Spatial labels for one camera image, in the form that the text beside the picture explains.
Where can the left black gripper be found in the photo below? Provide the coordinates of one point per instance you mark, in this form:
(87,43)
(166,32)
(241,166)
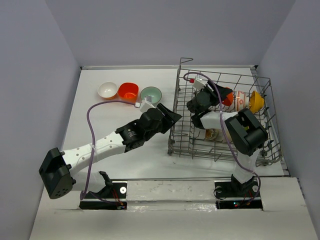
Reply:
(169,118)

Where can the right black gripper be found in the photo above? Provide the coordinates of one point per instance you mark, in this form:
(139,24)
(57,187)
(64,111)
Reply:
(214,94)

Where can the grey wire dish rack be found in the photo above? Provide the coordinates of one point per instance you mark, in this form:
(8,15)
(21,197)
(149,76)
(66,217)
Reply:
(187,140)

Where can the orange round bowl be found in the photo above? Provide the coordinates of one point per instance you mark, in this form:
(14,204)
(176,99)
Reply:
(227,96)

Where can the beige painted ceramic bowl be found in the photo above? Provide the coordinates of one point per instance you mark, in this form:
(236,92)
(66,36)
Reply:
(211,134)

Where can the red white patterned bowl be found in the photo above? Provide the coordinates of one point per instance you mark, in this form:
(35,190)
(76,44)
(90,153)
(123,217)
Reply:
(241,100)

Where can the yellow bowl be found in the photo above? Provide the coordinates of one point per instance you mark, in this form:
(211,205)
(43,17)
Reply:
(256,102)

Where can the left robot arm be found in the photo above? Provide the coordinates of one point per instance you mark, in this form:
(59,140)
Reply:
(58,168)

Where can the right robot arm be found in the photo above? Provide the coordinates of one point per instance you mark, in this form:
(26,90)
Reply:
(243,133)

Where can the pale green ceramic bowl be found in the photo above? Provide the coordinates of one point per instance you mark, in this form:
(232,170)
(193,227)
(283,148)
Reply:
(153,93)

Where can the orange square bowl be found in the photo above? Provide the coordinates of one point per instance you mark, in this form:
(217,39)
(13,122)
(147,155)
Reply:
(128,91)

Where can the small white bowl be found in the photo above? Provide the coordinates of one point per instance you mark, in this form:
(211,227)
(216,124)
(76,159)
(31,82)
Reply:
(108,90)

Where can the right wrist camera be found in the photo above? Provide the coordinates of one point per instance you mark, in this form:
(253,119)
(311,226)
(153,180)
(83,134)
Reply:
(197,82)

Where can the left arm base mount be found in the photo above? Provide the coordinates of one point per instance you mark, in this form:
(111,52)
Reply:
(111,195)

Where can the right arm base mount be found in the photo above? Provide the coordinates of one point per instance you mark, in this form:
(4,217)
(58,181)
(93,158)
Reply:
(233,195)

